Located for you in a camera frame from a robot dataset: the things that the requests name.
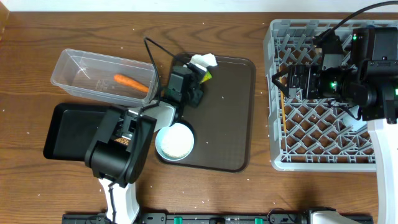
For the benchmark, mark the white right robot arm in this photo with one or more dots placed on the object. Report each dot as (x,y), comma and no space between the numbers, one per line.
(371,85)

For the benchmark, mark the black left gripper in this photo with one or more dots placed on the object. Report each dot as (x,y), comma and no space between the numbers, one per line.
(195,95)

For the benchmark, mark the foil snack wrapper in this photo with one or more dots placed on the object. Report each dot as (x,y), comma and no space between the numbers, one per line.
(207,77)

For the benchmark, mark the light blue rice bowl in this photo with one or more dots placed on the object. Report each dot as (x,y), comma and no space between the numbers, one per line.
(175,142)

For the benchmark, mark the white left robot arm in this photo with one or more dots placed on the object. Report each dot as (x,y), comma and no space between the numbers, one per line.
(137,125)

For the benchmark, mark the orange carrot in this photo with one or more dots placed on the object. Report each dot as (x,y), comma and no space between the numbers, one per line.
(126,81)

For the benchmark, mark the grey dishwasher rack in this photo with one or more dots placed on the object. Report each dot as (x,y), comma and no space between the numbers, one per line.
(322,134)

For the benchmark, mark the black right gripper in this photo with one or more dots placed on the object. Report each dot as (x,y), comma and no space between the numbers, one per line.
(294,81)

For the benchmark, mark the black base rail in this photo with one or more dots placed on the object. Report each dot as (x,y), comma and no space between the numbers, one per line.
(276,215)

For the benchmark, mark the brown food scraps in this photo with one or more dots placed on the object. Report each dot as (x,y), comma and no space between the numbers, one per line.
(122,141)

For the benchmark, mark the white tissue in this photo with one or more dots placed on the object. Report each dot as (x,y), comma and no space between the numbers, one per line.
(207,60)

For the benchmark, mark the brown serving tray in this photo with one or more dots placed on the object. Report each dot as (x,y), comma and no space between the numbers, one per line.
(222,122)

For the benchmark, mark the black waste bin tray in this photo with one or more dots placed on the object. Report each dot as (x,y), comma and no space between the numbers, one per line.
(83,133)

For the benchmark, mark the wooden chopstick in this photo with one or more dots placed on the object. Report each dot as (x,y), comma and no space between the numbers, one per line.
(282,103)

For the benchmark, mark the clear plastic container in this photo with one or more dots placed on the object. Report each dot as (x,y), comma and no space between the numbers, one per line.
(90,75)

